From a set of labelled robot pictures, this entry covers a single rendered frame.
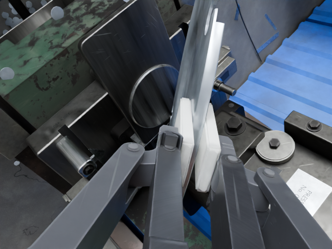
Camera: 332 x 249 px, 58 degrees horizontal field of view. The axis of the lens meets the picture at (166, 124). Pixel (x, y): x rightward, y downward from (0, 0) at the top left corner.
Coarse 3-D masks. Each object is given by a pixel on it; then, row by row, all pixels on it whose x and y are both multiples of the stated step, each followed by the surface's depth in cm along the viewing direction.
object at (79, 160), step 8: (56, 144) 54; (64, 144) 53; (72, 144) 53; (64, 152) 52; (72, 152) 51; (80, 152) 51; (72, 160) 50; (80, 160) 50; (88, 160) 49; (80, 168) 49; (88, 168) 49
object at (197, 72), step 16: (208, 0) 22; (192, 16) 39; (208, 16) 21; (192, 32) 34; (208, 32) 19; (192, 48) 36; (208, 48) 18; (192, 64) 26; (208, 64) 18; (192, 80) 23; (208, 80) 18; (176, 96) 41; (192, 96) 21; (208, 96) 18; (176, 112) 38; (192, 112) 19; (192, 160) 20
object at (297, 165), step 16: (224, 112) 50; (224, 128) 47; (240, 128) 46; (256, 128) 46; (240, 144) 45; (256, 144) 46; (272, 144) 44; (288, 144) 44; (256, 160) 46; (272, 160) 44; (288, 160) 44; (304, 160) 43; (320, 160) 43; (192, 176) 48; (288, 176) 43; (304, 176) 42; (320, 176) 41; (192, 192) 54; (208, 192) 45; (304, 192) 40; (320, 192) 40; (320, 208) 39; (320, 224) 38
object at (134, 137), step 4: (168, 124) 61; (132, 136) 62; (136, 136) 61; (156, 136) 60; (132, 140) 62; (136, 140) 61; (152, 140) 60; (156, 140) 60; (140, 144) 60; (144, 144) 59; (148, 144) 59; (152, 144) 60; (156, 144) 61; (144, 148) 59; (148, 148) 60; (152, 148) 61
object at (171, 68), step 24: (144, 0) 44; (120, 24) 43; (144, 24) 46; (96, 48) 43; (120, 48) 45; (144, 48) 48; (168, 48) 52; (96, 72) 44; (120, 72) 47; (144, 72) 51; (168, 72) 54; (120, 96) 49; (144, 96) 52; (168, 96) 56; (144, 120) 55; (168, 120) 60
